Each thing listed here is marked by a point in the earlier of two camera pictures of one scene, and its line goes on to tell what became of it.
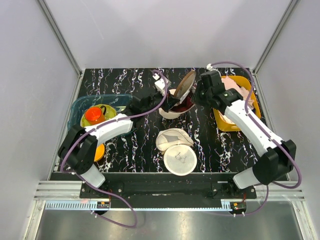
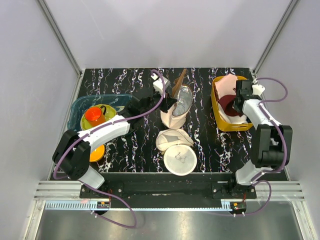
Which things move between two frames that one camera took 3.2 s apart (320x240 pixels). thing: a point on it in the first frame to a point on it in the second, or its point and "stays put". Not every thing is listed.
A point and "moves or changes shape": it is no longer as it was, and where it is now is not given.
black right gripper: [200, 86] to [237, 109]
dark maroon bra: [186, 103] moves or changes shape
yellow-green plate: [110, 111] stays put
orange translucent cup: [94, 115] stays put
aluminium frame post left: [66, 47] stays put
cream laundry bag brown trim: [185, 87] to [175, 118]
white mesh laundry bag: [177, 145] stays put
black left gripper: [169, 102] stays put
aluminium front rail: [51, 190] stays put
